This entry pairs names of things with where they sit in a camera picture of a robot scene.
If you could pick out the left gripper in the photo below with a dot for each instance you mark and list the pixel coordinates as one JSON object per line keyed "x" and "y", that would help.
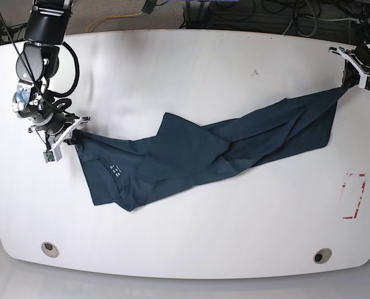
{"x": 357, "y": 63}

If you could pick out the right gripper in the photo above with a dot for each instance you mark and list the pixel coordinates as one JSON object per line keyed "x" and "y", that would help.
{"x": 59, "y": 130}

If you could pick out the dark blue T-shirt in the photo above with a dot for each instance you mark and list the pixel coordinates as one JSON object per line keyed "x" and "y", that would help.
{"x": 183, "y": 155}

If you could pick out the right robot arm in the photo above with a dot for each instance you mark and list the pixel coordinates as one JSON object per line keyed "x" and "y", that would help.
{"x": 36, "y": 64}

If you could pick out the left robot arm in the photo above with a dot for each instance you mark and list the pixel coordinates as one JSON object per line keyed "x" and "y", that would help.
{"x": 362, "y": 28}

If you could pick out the red tape rectangle marking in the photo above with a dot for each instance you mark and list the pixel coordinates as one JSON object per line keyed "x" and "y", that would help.
{"x": 351, "y": 195}

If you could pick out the left table grommet hole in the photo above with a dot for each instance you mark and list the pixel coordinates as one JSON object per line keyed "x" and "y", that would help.
{"x": 50, "y": 250}

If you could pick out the table grommet hole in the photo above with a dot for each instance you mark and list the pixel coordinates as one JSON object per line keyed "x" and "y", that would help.
{"x": 322, "y": 256}
{"x": 50, "y": 250}

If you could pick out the right table grommet hole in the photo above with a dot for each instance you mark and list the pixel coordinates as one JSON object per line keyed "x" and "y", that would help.
{"x": 322, "y": 256}

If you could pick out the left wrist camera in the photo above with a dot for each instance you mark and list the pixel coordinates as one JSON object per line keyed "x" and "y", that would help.
{"x": 364, "y": 82}

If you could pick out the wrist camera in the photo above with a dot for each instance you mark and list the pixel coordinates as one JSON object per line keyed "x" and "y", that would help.
{"x": 52, "y": 155}
{"x": 364, "y": 82}

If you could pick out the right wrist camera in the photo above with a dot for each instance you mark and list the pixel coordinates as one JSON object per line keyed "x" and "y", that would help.
{"x": 52, "y": 155}

